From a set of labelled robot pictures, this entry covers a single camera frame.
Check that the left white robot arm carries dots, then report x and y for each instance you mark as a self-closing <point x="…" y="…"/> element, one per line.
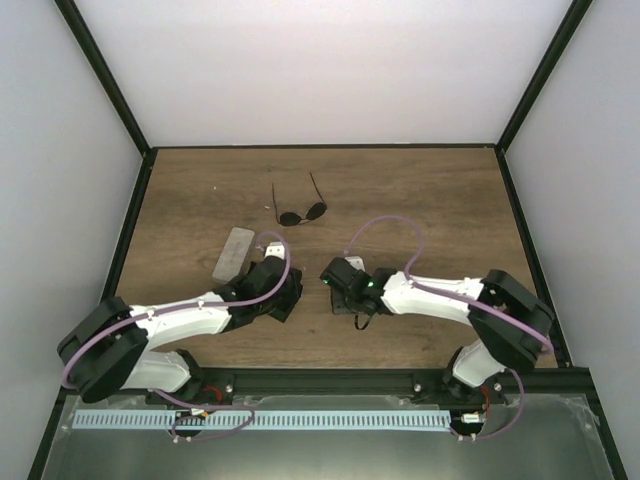
<point x="117" y="346"/>

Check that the white slotted cable duct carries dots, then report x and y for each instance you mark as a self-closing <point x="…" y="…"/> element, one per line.
<point x="265" y="420"/>

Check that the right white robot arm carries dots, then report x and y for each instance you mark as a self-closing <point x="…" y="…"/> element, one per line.
<point x="511" y="323"/>

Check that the black geometric glasses case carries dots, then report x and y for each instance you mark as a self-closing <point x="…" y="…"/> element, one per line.
<point x="287" y="300"/>

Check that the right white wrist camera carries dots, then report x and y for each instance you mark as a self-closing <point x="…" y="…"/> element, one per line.
<point x="356" y="262"/>

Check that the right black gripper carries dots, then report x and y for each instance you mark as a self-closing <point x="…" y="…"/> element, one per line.
<point x="339" y="306"/>

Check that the black aluminium frame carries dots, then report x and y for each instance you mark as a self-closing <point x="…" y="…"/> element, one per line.
<point x="565" y="378"/>

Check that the grey glasses case green lining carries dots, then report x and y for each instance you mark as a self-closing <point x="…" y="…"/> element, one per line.
<point x="234" y="255"/>

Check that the grey metal front plate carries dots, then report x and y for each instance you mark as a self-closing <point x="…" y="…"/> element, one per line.
<point x="544" y="437"/>

